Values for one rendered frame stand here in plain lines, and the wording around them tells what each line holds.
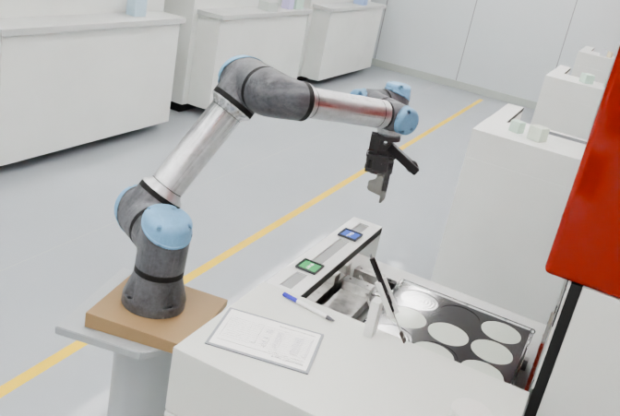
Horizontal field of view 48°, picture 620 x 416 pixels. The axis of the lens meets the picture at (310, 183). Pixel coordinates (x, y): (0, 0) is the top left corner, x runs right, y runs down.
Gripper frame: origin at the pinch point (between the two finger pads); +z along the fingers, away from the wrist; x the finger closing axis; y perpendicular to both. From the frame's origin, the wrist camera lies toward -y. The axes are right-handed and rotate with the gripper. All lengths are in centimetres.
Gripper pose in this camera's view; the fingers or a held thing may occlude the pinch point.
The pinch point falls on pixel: (383, 198)
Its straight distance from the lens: 214.4
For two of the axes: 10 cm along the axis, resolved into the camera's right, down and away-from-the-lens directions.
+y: -9.8, -2.0, 0.8
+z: -1.6, 9.3, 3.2
